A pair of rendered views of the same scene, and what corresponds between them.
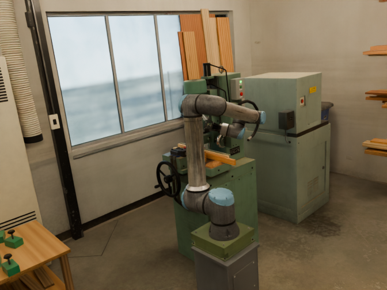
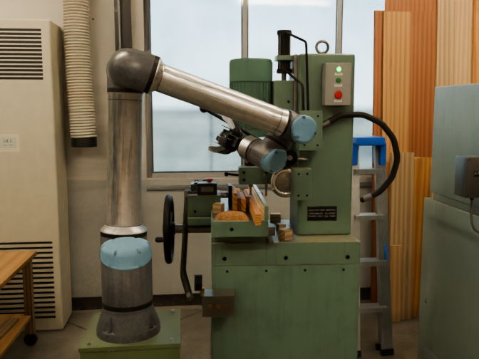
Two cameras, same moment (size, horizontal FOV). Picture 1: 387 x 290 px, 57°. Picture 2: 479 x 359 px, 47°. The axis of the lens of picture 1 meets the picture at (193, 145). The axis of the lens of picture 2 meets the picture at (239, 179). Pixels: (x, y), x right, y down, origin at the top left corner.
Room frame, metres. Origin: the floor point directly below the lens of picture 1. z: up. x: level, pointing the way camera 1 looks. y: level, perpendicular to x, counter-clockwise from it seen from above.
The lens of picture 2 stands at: (0.85, -1.36, 1.31)
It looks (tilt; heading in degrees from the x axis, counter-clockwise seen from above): 7 degrees down; 36
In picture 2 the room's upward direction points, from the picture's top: straight up
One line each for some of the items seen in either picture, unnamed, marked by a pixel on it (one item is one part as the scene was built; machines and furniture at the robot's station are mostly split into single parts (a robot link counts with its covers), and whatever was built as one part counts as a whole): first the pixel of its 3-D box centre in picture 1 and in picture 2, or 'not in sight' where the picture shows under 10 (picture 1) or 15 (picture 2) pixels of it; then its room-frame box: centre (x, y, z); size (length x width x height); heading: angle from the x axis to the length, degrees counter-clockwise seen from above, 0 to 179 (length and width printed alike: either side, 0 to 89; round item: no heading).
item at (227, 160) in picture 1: (205, 155); (251, 204); (2.66, -0.09, 0.92); 0.62 x 0.02 x 0.04; 39
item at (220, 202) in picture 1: (220, 205); (126, 269); (1.95, -0.13, 0.83); 0.17 x 0.15 x 0.18; 51
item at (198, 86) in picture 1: (196, 100); (250, 98); (2.71, -0.05, 1.35); 0.18 x 0.18 x 0.31
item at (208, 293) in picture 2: not in sight; (217, 303); (2.42, -0.11, 0.58); 0.12 x 0.08 x 0.08; 129
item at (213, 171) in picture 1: (190, 163); (224, 214); (2.65, 0.04, 0.87); 0.61 x 0.30 x 0.06; 39
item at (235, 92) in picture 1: (237, 88); (336, 84); (2.81, -0.39, 1.40); 0.10 x 0.06 x 0.16; 129
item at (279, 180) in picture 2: (222, 140); (285, 181); (2.70, -0.23, 1.02); 0.12 x 0.03 x 0.12; 129
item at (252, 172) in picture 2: (201, 140); (255, 177); (2.72, -0.07, 1.03); 0.14 x 0.07 x 0.09; 129
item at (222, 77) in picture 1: (224, 117); (320, 144); (2.90, -0.28, 1.16); 0.22 x 0.22 x 0.72; 39
